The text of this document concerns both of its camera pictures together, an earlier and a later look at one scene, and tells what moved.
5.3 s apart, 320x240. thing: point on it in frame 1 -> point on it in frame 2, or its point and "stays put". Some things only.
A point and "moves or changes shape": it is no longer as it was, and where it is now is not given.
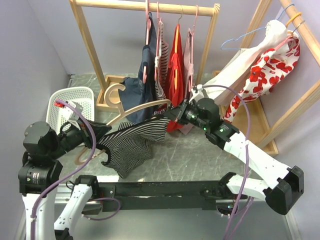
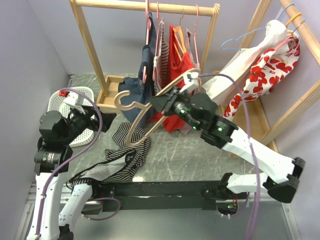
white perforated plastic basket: x=83 y=95 stays put
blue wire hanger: x=251 y=31 stays put
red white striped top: x=161 y=63 stays put
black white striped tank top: x=130 y=146 moves or changes shape
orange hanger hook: x=295 y=16 stays put
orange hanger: x=175 y=77 -> x=175 y=30
